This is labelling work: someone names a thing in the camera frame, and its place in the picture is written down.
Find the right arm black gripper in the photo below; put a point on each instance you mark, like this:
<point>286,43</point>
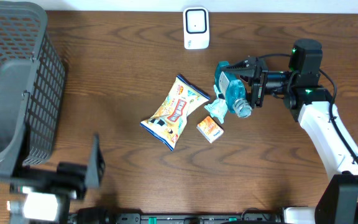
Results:
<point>260,80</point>

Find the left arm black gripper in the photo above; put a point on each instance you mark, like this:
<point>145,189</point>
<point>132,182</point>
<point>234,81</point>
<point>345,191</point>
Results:
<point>65,180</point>

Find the teal mouthwash bottle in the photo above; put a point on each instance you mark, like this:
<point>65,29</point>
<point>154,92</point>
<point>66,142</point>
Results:
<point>233,90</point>

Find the light teal packet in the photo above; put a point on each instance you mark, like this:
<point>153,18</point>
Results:
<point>218,108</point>

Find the small orange snack packet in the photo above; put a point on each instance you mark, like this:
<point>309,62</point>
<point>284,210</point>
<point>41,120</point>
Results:
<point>210,129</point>

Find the yellow snack chip bag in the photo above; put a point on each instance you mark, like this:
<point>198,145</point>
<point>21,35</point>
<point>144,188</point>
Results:
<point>169,121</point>

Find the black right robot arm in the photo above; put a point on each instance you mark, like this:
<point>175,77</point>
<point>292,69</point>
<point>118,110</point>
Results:
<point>313,107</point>

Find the white barcode scanner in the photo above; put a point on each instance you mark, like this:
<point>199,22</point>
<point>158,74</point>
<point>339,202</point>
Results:
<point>196,32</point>

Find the grey plastic shopping basket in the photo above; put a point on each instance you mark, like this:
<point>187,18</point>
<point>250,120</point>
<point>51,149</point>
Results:
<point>32,80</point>

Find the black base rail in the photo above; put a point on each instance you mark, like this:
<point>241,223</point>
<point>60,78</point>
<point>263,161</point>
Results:
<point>135,218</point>

